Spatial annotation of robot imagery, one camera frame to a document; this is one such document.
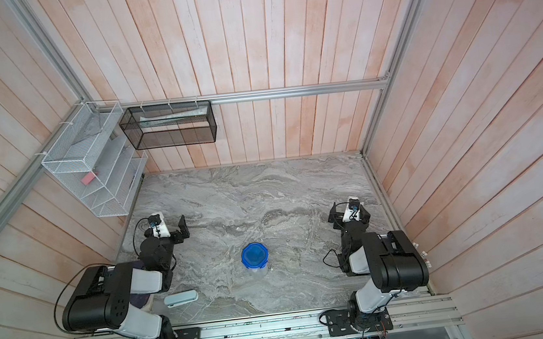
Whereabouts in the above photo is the blue container lid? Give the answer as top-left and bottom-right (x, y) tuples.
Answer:
(241, 242), (269, 268)

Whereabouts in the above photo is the clear plastic container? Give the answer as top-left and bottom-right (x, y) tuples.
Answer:
(245, 263), (269, 280)

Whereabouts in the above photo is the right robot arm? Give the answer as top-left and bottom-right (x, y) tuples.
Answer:
(324, 197), (430, 337)

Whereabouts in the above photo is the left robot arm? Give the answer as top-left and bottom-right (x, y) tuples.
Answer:
(58, 213), (200, 339)

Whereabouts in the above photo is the light teal case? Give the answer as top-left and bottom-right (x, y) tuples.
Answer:
(163, 290), (199, 308)

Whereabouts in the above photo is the pink eraser block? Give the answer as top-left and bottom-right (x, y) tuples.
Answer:
(81, 171), (97, 186)

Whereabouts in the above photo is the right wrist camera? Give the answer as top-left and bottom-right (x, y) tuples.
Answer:
(343, 197), (361, 223)

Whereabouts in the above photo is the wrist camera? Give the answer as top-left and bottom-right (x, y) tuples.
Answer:
(147, 212), (171, 238)
(343, 197), (361, 223)

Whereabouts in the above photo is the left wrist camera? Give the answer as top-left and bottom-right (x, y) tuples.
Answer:
(147, 212), (171, 238)

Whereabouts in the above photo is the black wire mesh basket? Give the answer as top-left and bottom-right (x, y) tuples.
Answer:
(119, 101), (218, 151)

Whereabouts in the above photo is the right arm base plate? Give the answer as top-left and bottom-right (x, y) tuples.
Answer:
(319, 309), (394, 337)

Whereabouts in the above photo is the white wire mesh shelf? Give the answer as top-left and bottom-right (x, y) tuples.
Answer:
(42, 101), (147, 218)

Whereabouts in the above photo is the aluminium frame bar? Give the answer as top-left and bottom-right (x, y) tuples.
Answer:
(121, 79), (389, 109)

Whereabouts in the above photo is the aluminium front rail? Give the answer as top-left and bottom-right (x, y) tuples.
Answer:
(77, 295), (464, 339)

